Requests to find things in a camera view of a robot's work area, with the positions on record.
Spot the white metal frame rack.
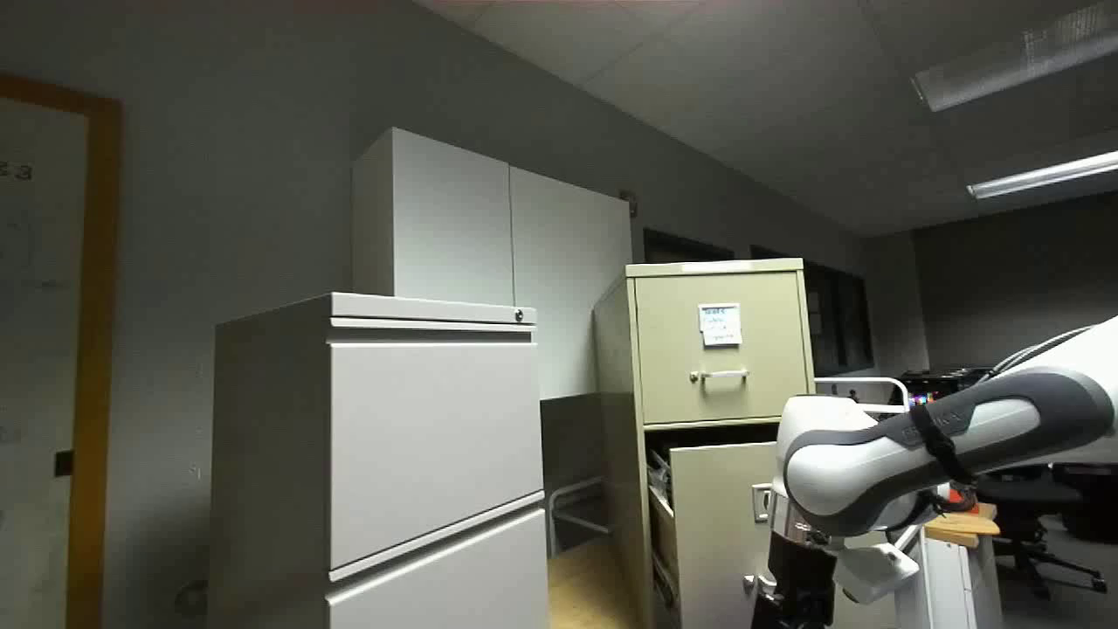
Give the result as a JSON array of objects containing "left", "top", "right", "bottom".
[{"left": 548, "top": 471, "right": 615, "bottom": 560}]

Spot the beige tall file cabinet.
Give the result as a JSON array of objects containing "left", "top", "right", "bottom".
[{"left": 590, "top": 254, "right": 817, "bottom": 629}]

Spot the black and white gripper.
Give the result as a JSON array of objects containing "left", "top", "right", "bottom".
[{"left": 744, "top": 524, "right": 840, "bottom": 629}]

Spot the dark window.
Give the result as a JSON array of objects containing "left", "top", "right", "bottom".
[{"left": 804, "top": 261, "right": 876, "bottom": 377}]

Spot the wooden board on stand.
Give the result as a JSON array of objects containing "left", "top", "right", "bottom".
[{"left": 921, "top": 501, "right": 1007, "bottom": 551}]

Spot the white paper drawer label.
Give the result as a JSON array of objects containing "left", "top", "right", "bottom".
[{"left": 694, "top": 299, "right": 744, "bottom": 351}]

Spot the long ceiling light fixture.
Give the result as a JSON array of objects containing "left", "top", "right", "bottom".
[{"left": 907, "top": 0, "right": 1118, "bottom": 114}]

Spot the wood framed whiteboard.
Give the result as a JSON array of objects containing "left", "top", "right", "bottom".
[{"left": 0, "top": 75, "right": 125, "bottom": 629}]

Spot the beige file drawer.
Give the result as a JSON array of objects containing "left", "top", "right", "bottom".
[{"left": 647, "top": 436, "right": 788, "bottom": 629}]

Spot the black office chair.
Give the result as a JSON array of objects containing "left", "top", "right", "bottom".
[{"left": 985, "top": 462, "right": 1118, "bottom": 596}]

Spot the short ceiling light fixture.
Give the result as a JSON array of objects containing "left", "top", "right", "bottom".
[{"left": 965, "top": 147, "right": 1118, "bottom": 204}]

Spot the white wall cupboard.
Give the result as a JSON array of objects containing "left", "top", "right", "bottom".
[{"left": 350, "top": 126, "right": 636, "bottom": 401}]

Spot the grey lateral file cabinet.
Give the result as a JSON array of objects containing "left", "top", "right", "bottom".
[{"left": 207, "top": 291, "right": 553, "bottom": 629}]

